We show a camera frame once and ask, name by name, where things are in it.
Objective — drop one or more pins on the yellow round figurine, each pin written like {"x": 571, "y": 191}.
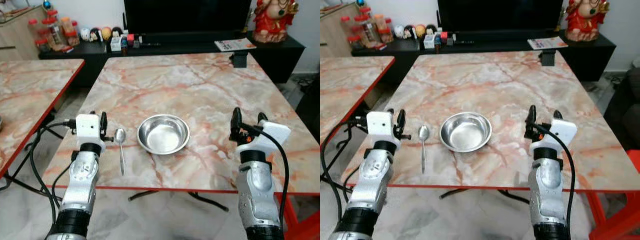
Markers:
{"x": 106, "y": 33}
{"x": 420, "y": 30}

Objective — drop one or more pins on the light wooden cabinet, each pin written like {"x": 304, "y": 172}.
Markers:
{"x": 335, "y": 32}
{"x": 20, "y": 35}

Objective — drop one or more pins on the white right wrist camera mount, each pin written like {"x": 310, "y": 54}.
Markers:
{"x": 561, "y": 132}
{"x": 267, "y": 136}

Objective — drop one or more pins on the black metal table legs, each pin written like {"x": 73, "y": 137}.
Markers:
{"x": 512, "y": 196}
{"x": 210, "y": 201}

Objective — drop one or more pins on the red plastic stool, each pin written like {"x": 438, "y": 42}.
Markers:
{"x": 622, "y": 222}
{"x": 300, "y": 225}

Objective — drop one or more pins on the dark armchair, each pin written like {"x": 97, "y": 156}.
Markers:
{"x": 625, "y": 110}
{"x": 310, "y": 110}

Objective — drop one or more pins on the tall red-lid plastic jar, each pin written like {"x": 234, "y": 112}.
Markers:
{"x": 52, "y": 32}
{"x": 366, "y": 30}

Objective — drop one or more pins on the black television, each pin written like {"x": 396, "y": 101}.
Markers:
{"x": 187, "y": 15}
{"x": 500, "y": 15}

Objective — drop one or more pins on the orange-lid plastic jar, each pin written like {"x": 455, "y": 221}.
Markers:
{"x": 380, "y": 22}
{"x": 66, "y": 25}

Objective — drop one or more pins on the black round figurine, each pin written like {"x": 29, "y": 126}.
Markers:
{"x": 95, "y": 34}
{"x": 431, "y": 29}
{"x": 409, "y": 31}
{"x": 117, "y": 31}

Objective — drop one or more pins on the small black box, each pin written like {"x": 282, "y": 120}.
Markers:
{"x": 239, "y": 59}
{"x": 548, "y": 57}

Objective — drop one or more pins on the black TV console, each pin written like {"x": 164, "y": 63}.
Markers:
{"x": 190, "y": 45}
{"x": 500, "y": 42}

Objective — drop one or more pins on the small white box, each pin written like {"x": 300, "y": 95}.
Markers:
{"x": 116, "y": 44}
{"x": 429, "y": 41}

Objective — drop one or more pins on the red seated statue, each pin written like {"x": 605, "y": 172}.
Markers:
{"x": 585, "y": 17}
{"x": 272, "y": 17}

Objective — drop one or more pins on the white round figurine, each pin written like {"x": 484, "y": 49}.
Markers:
{"x": 398, "y": 31}
{"x": 85, "y": 34}

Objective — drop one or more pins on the steel spoon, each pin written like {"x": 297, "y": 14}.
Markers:
{"x": 423, "y": 137}
{"x": 120, "y": 137}

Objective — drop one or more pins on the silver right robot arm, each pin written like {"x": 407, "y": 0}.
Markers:
{"x": 548, "y": 200}
{"x": 257, "y": 200}

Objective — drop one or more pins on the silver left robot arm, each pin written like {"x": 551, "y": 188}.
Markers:
{"x": 372, "y": 185}
{"x": 80, "y": 185}

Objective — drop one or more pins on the large steel bowl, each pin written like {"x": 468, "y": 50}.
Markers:
{"x": 466, "y": 131}
{"x": 163, "y": 134}

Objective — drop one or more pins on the printed magazine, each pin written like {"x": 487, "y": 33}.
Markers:
{"x": 235, "y": 45}
{"x": 547, "y": 42}

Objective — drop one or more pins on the medium red-lid plastic jar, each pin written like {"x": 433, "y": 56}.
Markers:
{"x": 34, "y": 29}
{"x": 347, "y": 26}

